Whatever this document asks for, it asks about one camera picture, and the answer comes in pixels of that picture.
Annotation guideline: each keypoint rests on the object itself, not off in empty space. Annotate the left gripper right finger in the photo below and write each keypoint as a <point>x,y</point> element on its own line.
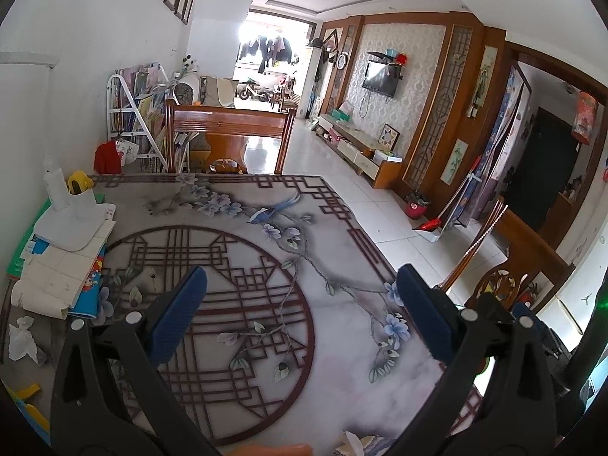
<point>461,339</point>

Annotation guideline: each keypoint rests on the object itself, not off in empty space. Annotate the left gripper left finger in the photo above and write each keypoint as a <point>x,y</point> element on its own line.
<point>109,397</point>

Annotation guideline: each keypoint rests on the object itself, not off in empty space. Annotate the crumpled white tissue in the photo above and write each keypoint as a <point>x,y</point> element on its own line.
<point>21,342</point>

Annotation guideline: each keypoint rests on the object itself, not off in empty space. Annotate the blue cartoon book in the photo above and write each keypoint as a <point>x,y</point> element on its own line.
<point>88,300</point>

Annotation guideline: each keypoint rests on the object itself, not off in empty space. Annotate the wooden chair near bin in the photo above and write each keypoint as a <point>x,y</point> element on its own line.
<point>532,273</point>

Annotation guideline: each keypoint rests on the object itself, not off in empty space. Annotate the red dustpan with broom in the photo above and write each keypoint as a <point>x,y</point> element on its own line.
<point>433,229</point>

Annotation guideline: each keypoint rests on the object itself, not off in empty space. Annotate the floral printed tablecloth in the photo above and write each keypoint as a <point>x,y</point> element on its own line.
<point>301,339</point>

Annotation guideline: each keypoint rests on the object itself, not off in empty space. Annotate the yellow tape roll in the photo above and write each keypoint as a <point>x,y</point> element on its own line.
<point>79,182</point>

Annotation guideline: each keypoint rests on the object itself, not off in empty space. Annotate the red bag on floor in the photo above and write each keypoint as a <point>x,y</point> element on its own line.
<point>107,159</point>

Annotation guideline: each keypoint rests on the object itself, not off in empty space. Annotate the wooden tv cabinet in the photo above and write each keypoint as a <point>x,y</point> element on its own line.
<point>360,150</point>

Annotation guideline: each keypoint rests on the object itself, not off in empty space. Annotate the colourful framed picture on cabinet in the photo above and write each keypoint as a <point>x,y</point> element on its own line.
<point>388,138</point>

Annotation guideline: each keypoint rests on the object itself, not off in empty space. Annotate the wooden chair far side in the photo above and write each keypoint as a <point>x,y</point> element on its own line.
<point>226,131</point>

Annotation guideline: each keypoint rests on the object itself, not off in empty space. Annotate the white magazine rack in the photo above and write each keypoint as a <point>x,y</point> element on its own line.
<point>135,113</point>

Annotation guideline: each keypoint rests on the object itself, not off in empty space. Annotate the wall mounted television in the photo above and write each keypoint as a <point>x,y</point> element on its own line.
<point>381,78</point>

